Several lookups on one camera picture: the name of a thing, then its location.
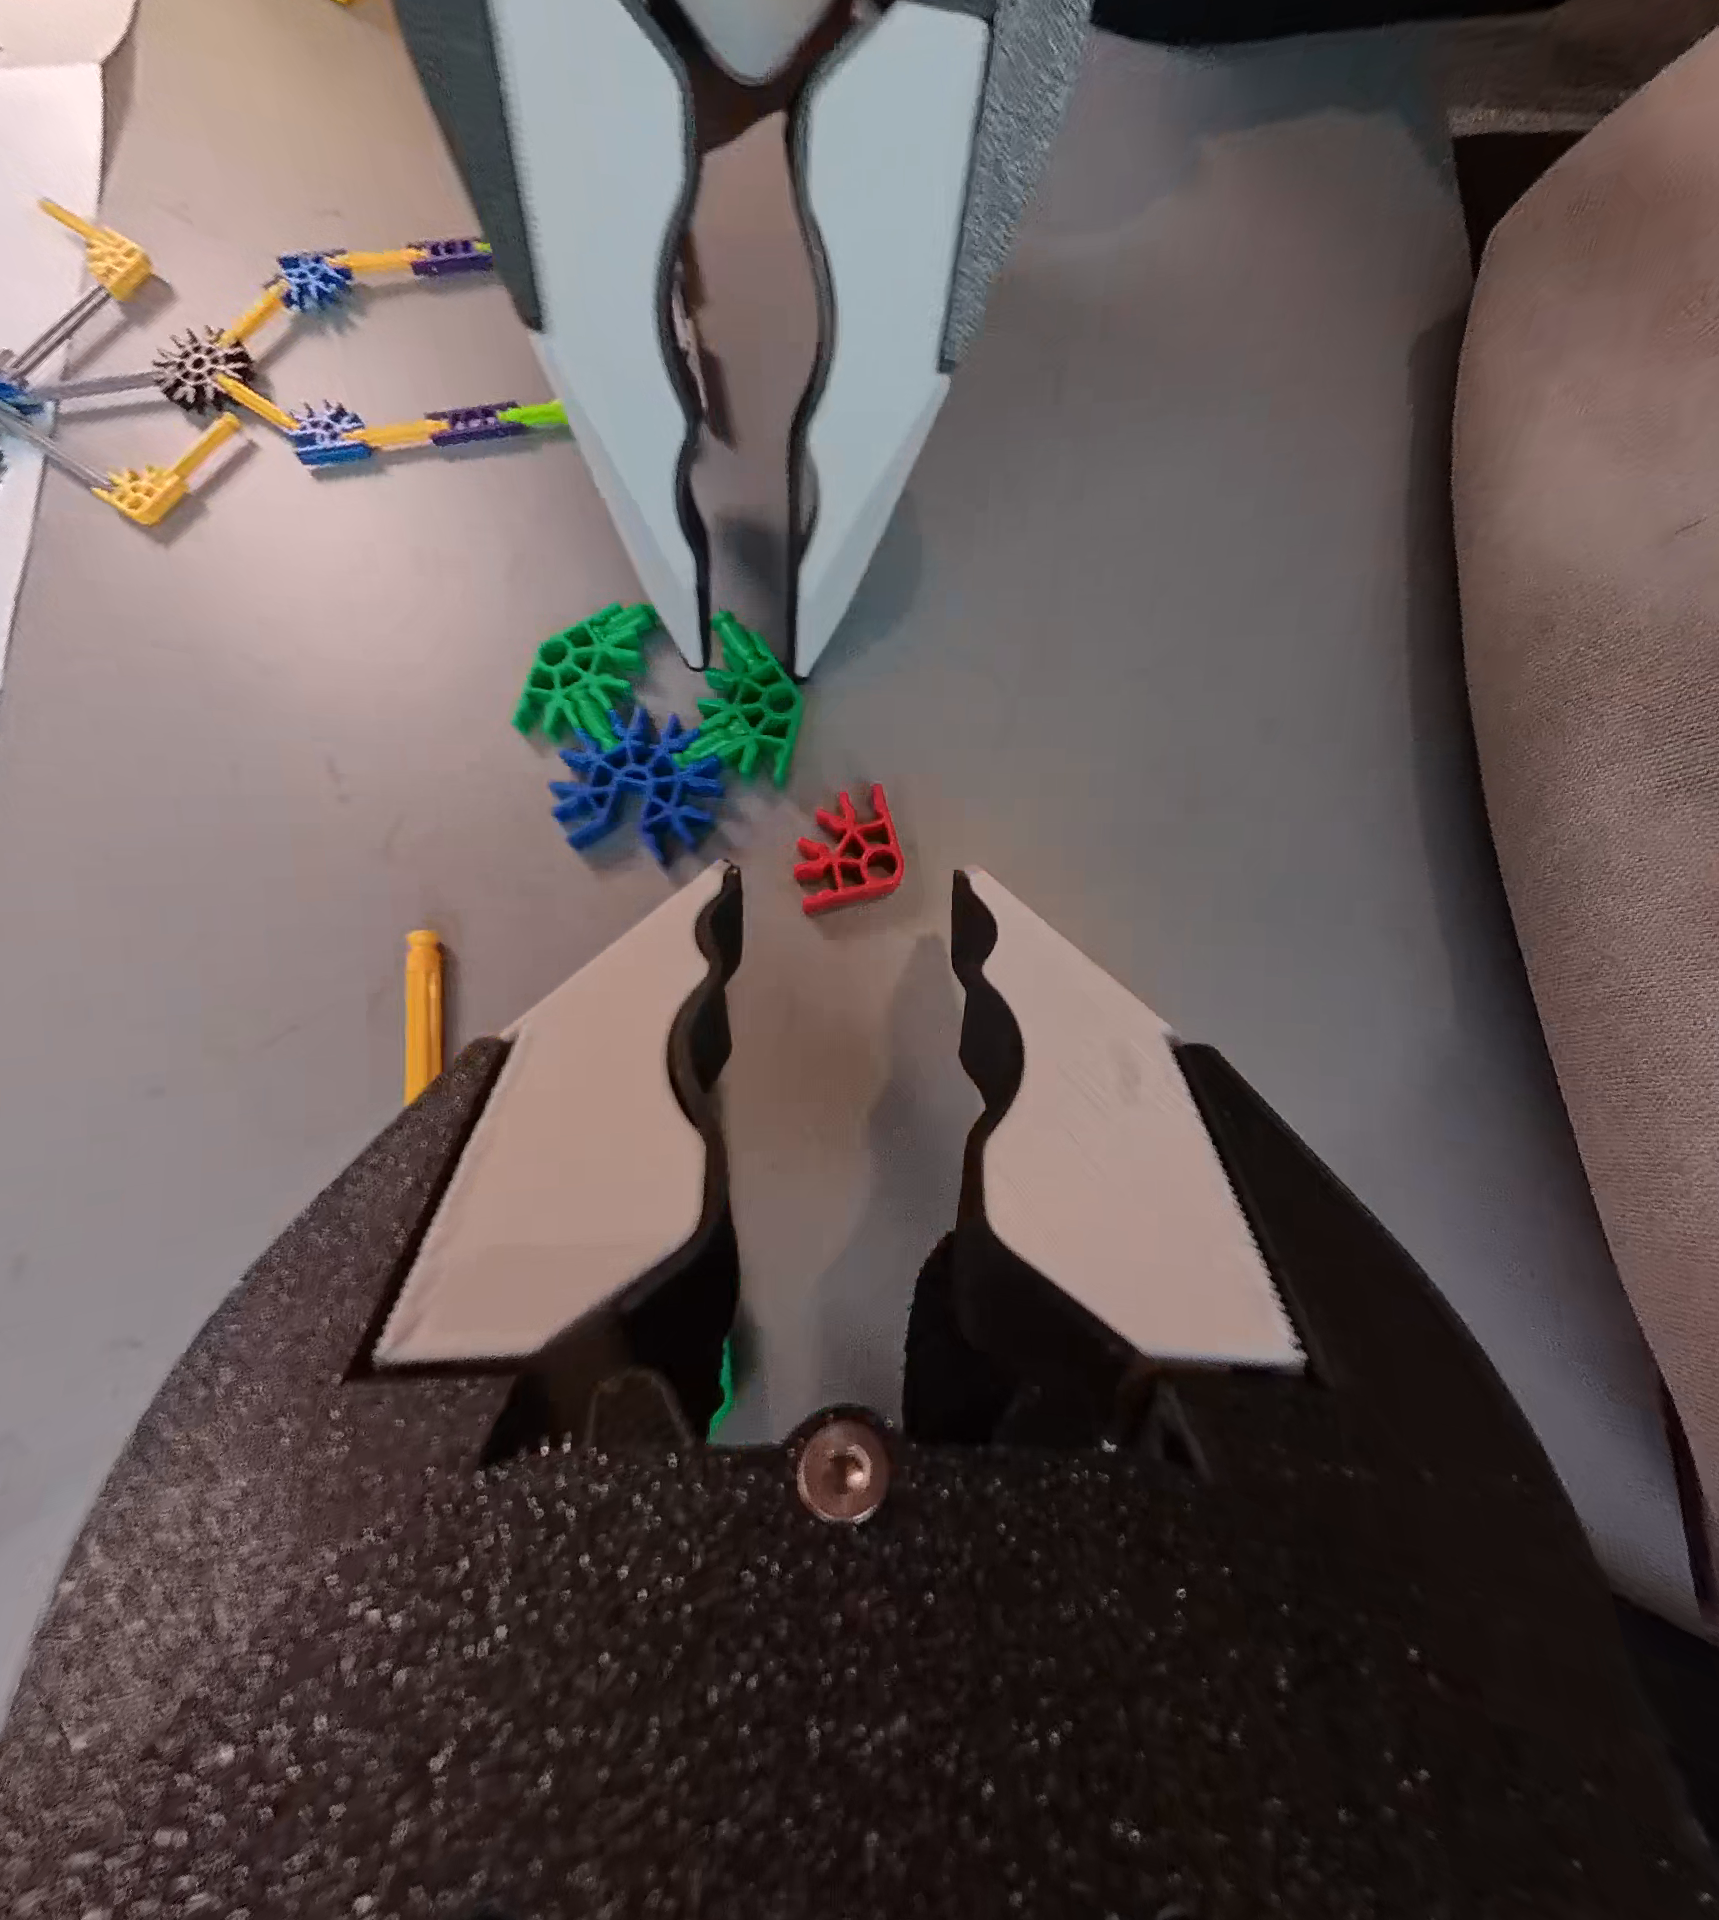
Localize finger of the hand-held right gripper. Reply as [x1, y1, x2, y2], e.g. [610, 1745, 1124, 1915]
[783, 0, 993, 680]
[490, 0, 723, 672]

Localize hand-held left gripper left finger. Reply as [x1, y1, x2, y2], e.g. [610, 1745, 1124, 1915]
[370, 861, 746, 1373]

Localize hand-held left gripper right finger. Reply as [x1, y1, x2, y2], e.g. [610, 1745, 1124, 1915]
[949, 867, 1311, 1373]

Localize connector assembly with yellow rods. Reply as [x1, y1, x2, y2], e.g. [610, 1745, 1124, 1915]
[403, 932, 742, 1445]

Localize red corner connector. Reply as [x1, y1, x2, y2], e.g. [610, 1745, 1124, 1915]
[794, 783, 901, 915]

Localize blue snowflake connector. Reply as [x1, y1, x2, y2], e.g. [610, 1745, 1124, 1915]
[549, 705, 729, 867]

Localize green fan-shaped connector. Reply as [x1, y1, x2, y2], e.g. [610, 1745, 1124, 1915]
[511, 602, 666, 749]
[678, 610, 810, 793]

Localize multicolour rod connector toy figure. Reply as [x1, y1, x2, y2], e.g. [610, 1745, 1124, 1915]
[0, 195, 571, 532]

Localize person's beige fleece clothing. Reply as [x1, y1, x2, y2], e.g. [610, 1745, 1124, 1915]
[1445, 0, 1719, 1651]

